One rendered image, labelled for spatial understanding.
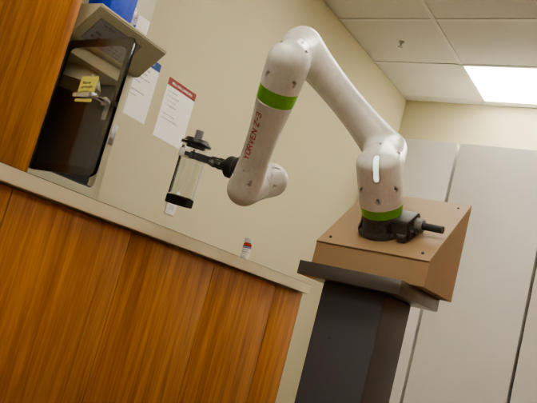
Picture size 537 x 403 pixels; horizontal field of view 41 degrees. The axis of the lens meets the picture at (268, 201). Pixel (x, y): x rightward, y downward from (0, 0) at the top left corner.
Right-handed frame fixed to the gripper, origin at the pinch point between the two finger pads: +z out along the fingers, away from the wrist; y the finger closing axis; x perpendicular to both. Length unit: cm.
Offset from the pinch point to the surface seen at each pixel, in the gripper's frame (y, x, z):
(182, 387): -3, 75, -23
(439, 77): -268, -103, 47
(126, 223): 43, 24, -22
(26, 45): 63, -15, 18
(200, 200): -81, 20, 60
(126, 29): 40, -30, 6
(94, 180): 30.0, 17.4, 10.7
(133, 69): 26.5, -20.6, 12.5
